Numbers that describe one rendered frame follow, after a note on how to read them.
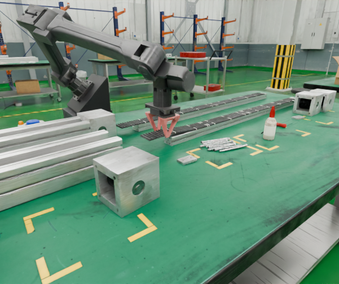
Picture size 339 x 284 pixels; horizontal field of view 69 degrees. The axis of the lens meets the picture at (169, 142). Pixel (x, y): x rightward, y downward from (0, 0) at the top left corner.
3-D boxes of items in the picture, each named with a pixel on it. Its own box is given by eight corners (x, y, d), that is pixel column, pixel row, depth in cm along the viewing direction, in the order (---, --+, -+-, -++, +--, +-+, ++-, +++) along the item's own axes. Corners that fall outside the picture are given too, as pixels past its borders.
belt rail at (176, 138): (290, 102, 142) (291, 97, 141) (297, 103, 139) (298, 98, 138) (164, 142, 83) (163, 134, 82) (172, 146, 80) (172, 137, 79)
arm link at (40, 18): (25, -10, 77) (4, 12, 74) (63, 10, 77) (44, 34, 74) (65, 66, 120) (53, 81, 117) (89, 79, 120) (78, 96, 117)
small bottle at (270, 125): (276, 139, 86) (281, 106, 82) (269, 141, 84) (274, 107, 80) (267, 136, 89) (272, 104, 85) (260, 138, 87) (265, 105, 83)
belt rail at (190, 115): (260, 97, 155) (260, 92, 154) (266, 98, 153) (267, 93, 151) (132, 129, 96) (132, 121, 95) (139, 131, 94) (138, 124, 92)
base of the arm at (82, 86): (89, 81, 129) (74, 99, 127) (76, 71, 124) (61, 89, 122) (95, 83, 122) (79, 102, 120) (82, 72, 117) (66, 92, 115)
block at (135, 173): (128, 178, 61) (126, 142, 57) (159, 196, 53) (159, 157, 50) (91, 194, 54) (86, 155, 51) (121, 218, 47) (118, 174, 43)
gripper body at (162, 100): (164, 116, 71) (164, 91, 68) (144, 109, 78) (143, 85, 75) (181, 112, 75) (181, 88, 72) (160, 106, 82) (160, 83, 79)
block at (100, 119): (100, 132, 93) (97, 107, 90) (117, 141, 85) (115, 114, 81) (77, 137, 88) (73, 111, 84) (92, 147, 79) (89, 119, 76)
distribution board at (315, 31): (298, 71, 1076) (308, 13, 992) (330, 74, 979) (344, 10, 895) (294, 72, 1060) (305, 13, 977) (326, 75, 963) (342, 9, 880)
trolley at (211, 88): (173, 100, 525) (173, 49, 488) (190, 96, 559) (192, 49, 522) (210, 108, 454) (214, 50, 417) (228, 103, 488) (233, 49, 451)
